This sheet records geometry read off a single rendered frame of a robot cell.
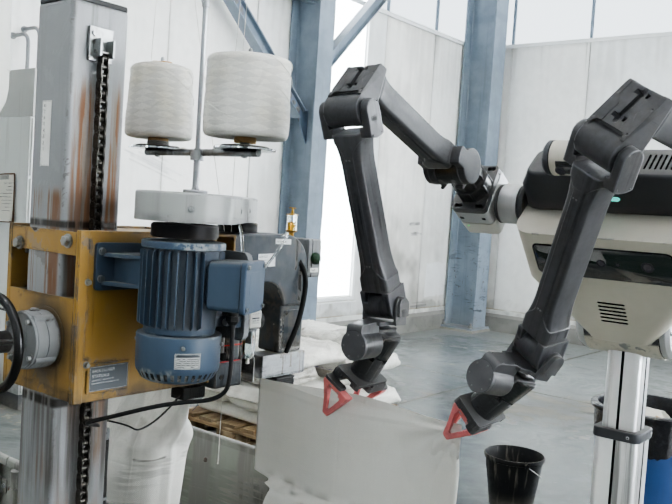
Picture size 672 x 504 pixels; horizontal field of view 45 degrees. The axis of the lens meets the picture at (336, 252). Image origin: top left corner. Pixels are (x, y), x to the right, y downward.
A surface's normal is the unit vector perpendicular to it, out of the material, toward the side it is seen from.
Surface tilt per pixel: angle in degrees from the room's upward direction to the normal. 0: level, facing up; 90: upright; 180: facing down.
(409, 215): 90
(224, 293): 90
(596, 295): 130
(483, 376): 79
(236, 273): 90
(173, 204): 90
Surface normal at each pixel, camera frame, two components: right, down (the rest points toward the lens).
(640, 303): -0.52, 0.64
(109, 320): 0.78, 0.08
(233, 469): -0.62, 0.00
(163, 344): -0.15, 0.08
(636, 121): -0.52, -0.48
